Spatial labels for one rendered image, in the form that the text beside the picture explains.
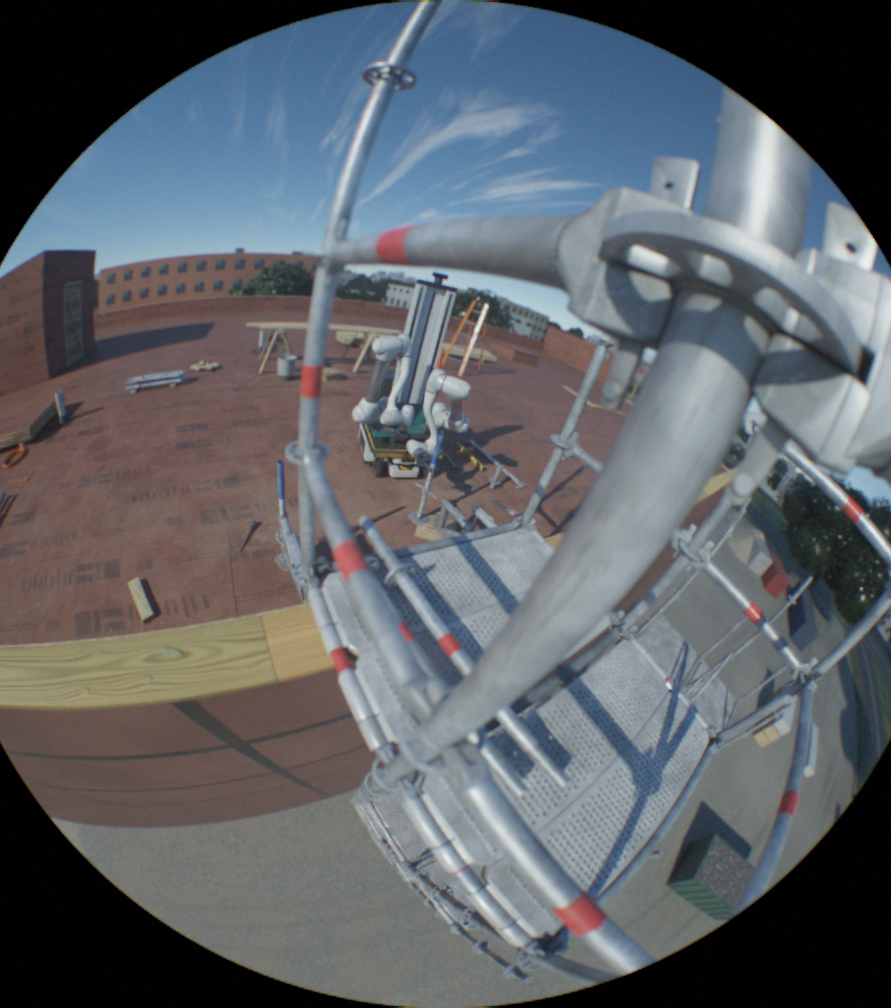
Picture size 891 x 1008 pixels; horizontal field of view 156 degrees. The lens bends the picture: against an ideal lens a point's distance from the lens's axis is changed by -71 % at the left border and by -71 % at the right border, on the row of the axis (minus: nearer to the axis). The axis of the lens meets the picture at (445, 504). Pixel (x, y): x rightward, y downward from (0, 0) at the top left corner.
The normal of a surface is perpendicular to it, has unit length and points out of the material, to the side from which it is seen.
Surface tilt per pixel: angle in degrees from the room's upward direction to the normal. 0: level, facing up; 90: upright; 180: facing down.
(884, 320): 90
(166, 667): 0
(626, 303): 90
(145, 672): 0
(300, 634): 0
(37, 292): 90
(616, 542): 90
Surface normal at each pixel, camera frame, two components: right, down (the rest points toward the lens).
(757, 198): -0.72, 0.25
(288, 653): 0.25, -0.78
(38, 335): 0.50, 0.61
